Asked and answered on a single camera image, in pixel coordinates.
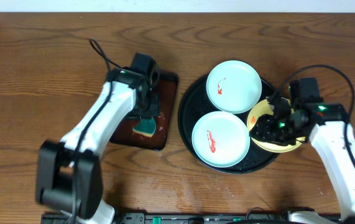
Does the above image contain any green yellow sponge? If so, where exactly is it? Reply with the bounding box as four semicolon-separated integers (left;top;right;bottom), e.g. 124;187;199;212
132;118;157;138

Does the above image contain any left black cable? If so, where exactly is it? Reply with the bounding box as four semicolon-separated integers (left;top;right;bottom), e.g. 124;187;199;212
70;37;125;224

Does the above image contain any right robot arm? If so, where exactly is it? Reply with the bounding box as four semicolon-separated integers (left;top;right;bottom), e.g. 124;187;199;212
247;100;355;223

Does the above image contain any rectangular black brown tray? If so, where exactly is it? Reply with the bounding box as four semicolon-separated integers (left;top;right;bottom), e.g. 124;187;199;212
109;71;178;151

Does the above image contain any light blue plate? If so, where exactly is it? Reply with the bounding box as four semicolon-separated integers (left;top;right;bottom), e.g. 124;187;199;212
191;111;250;168
206;60;262;114

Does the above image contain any right black cable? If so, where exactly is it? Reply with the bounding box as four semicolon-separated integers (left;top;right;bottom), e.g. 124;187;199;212
270;64;355;206

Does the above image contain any yellow plate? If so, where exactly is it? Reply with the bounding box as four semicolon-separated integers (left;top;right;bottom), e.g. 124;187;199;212
247;100;305;153

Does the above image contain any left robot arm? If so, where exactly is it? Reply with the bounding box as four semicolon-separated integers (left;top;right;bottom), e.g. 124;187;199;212
35;53;160;223

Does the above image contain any black cable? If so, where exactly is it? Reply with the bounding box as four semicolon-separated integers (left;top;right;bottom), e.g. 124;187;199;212
70;37;125;224
270;64;355;206

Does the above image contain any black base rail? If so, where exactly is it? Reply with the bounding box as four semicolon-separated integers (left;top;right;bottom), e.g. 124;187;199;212
40;213;342;224

